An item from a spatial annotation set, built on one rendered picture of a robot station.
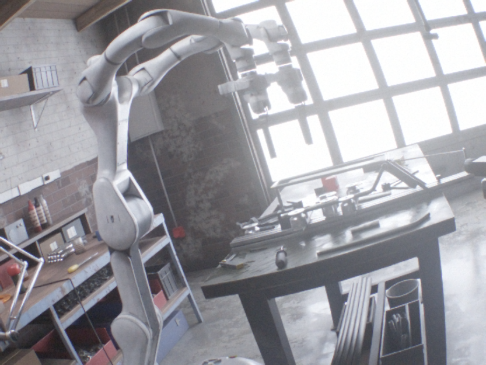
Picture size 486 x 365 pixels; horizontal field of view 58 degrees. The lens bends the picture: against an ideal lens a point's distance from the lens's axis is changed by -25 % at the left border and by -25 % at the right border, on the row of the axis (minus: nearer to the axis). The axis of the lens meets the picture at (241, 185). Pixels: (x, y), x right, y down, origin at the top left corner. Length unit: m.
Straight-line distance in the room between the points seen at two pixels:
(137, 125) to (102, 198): 3.29
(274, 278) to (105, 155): 0.68
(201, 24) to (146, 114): 3.56
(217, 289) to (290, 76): 0.66
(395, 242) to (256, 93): 0.59
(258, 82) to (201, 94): 3.31
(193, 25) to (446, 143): 3.65
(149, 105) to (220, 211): 1.15
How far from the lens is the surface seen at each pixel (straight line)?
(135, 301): 1.87
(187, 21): 1.41
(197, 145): 4.93
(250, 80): 1.57
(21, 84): 3.40
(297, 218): 1.66
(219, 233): 5.05
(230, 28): 1.51
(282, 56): 1.69
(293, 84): 1.68
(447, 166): 4.83
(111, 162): 1.76
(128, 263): 1.82
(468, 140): 4.85
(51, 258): 3.20
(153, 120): 4.93
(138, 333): 1.87
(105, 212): 1.75
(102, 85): 1.51
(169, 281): 3.59
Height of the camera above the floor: 1.31
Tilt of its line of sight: 8 degrees down
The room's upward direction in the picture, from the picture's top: 18 degrees counter-clockwise
